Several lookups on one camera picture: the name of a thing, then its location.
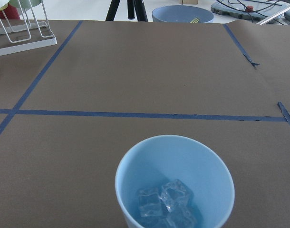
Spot white wire dish rack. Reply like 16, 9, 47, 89
0, 0, 57, 56

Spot green bowl in rack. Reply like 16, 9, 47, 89
9, 0, 42, 10

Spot light blue cup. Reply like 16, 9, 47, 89
115, 135, 235, 228

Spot grey teach pendant left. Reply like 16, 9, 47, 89
211, 0, 287, 21

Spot metal rod green clip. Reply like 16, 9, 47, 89
257, 5, 290, 25

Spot blue bowl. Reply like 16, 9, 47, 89
152, 5, 214, 23

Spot black camera tripod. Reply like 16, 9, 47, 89
105, 0, 148, 22

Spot clear ice cubes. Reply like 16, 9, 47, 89
136, 179, 198, 228

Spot yellow plastic fork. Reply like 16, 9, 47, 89
190, 18, 200, 23

